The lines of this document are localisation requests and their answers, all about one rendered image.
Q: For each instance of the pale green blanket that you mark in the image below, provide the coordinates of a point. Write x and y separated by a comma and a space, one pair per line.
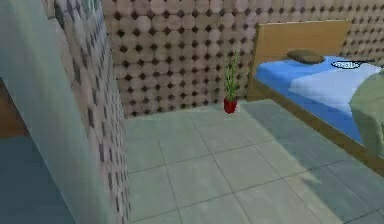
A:
368, 113

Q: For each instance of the pale grey-green room door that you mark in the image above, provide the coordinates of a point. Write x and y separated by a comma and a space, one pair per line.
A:
43, 110

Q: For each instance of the brown pillow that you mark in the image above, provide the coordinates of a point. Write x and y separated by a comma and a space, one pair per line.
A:
305, 56

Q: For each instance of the green plant in red pot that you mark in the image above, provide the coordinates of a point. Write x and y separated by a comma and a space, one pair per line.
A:
230, 90

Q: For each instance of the wooden bed with blue sheet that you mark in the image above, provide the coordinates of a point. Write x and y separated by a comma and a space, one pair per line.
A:
300, 83

